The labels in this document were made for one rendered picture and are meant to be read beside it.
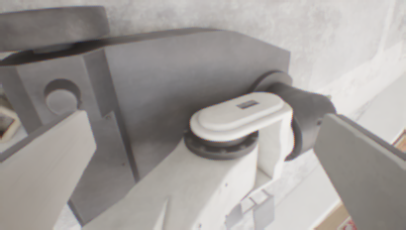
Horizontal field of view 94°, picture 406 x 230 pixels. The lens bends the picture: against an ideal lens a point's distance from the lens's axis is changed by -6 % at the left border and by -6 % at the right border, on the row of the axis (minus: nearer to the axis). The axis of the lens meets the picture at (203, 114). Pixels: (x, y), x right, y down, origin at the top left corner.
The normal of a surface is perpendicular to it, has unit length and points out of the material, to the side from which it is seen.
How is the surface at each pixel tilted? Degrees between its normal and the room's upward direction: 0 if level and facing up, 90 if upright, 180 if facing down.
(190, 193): 90
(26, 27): 6
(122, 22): 0
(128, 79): 0
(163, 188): 90
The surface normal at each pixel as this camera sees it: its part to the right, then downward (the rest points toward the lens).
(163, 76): 0.51, 0.39
